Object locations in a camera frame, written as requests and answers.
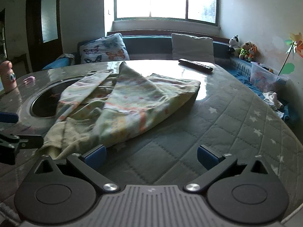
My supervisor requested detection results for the butterfly print pillow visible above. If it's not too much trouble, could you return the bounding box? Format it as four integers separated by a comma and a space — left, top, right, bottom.
79, 33, 130, 64

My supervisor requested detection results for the black remote control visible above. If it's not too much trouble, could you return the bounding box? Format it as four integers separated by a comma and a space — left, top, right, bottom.
178, 58, 213, 74

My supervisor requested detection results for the dark wooden door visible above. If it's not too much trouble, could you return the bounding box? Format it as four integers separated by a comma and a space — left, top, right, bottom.
26, 0, 62, 72

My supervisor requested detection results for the floral striped pajama shirt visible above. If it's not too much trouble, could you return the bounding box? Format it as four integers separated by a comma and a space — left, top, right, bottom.
38, 61, 201, 160

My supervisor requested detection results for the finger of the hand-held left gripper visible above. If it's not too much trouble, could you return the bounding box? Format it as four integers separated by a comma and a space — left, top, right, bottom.
0, 134, 43, 165
0, 112, 19, 124

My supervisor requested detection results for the panda plush toy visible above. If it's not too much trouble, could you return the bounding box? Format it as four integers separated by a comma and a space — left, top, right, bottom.
228, 35, 239, 55

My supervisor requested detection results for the blue cushion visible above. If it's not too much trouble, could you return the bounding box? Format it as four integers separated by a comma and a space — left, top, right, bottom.
43, 53, 76, 70

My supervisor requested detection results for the round black induction cooktop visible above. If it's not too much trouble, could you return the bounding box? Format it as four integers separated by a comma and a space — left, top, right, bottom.
16, 76, 89, 120

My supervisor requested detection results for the orange plush toy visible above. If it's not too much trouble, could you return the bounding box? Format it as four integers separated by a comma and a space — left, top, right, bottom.
247, 44, 258, 62

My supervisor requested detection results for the colourful pinwheel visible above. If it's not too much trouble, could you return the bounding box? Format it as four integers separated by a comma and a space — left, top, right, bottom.
278, 32, 303, 76

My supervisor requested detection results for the dark wooden cabinet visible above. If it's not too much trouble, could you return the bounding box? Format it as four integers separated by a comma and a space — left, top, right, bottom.
0, 8, 7, 56

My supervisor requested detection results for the white cloth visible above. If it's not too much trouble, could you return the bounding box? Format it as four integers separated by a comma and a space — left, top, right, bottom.
263, 92, 284, 110

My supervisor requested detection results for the dark wooden chair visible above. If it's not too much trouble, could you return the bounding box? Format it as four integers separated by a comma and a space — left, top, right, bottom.
13, 53, 30, 74

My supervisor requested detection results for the clear plastic storage box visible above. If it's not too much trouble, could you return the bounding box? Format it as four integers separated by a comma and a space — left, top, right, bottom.
250, 61, 289, 93

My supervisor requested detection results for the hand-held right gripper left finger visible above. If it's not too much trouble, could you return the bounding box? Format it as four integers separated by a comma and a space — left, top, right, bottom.
34, 144, 120, 193

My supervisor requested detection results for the grey pillow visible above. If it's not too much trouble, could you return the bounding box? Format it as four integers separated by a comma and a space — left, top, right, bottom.
171, 33, 216, 64

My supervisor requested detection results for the pink bottle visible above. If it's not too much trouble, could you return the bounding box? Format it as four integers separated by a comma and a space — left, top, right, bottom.
0, 61, 17, 94

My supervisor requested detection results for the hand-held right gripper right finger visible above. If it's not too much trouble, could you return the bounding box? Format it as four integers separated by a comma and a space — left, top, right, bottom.
183, 144, 277, 193

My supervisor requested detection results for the plush toy with green vest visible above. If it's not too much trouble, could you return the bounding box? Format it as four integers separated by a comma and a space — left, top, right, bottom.
239, 41, 252, 59

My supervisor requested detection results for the large window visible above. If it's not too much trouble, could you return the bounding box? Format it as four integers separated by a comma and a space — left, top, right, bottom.
104, 0, 220, 26

